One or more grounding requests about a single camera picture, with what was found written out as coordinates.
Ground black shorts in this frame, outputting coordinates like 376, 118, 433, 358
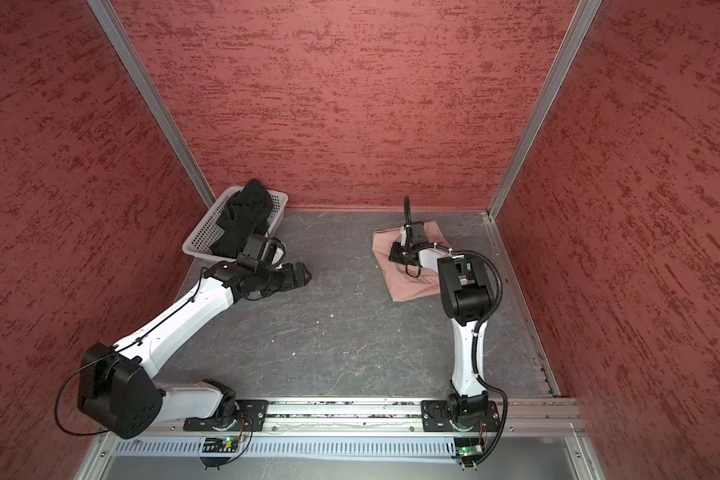
210, 179, 273, 258

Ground left green circuit board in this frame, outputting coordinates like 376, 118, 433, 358
201, 437, 238, 455

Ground white perforated plastic basket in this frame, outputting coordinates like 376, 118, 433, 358
181, 185, 290, 266

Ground black corrugated right cable conduit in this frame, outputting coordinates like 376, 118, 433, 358
403, 195, 509, 466

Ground aluminium right corner post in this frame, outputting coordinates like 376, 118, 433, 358
487, 0, 602, 222

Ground white slotted cable duct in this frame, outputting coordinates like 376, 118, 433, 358
113, 436, 454, 461

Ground aluminium left corner post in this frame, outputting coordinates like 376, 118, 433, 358
87, 0, 216, 207

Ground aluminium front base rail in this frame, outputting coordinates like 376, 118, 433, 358
98, 395, 586, 436

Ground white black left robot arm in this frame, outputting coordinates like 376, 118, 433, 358
77, 262, 312, 439

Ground pink drawstring shorts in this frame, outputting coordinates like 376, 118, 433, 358
372, 227, 447, 302

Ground green circuit board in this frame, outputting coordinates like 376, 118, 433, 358
201, 437, 238, 455
453, 437, 485, 468

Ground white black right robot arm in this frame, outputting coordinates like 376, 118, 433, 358
389, 241, 503, 431

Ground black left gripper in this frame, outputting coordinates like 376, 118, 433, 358
257, 262, 312, 295

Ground right green circuit board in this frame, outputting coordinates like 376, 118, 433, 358
453, 437, 485, 468

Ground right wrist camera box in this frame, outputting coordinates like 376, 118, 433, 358
400, 222, 429, 249

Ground aluminium corner post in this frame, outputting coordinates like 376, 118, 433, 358
487, 0, 602, 222
87, 0, 216, 207

